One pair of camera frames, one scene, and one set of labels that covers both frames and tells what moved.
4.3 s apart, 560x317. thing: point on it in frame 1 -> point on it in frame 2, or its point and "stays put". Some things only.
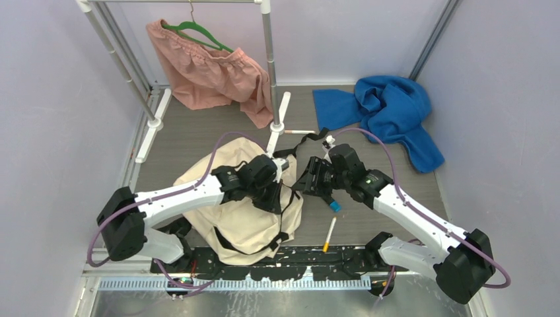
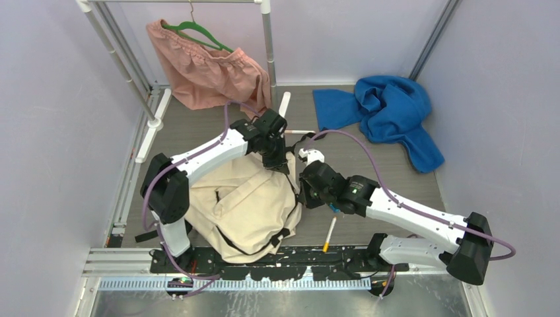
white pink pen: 299,131 stays put
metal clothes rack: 155,121 stays put
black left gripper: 273,204 -> 279,162
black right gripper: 305,184 -> 304,199
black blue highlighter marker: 334,205 stays put
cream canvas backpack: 240,234 stays put
